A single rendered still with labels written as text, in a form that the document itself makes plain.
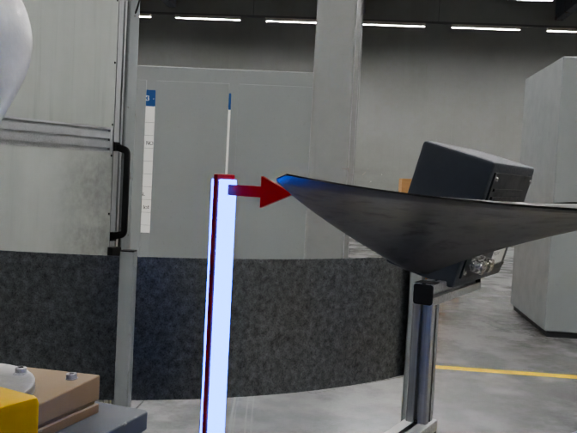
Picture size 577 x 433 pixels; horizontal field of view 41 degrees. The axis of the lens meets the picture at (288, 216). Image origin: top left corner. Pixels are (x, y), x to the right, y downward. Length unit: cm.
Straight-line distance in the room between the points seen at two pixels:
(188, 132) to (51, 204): 419
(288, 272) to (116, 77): 89
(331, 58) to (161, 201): 244
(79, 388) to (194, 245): 577
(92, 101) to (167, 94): 409
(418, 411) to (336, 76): 376
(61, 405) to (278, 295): 151
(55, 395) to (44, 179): 167
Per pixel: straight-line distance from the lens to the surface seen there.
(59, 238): 250
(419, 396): 112
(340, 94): 474
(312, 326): 236
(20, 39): 83
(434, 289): 109
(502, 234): 58
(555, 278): 663
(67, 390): 83
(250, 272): 224
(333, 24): 480
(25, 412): 43
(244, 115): 651
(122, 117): 269
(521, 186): 130
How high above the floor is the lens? 119
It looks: 3 degrees down
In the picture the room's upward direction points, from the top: 3 degrees clockwise
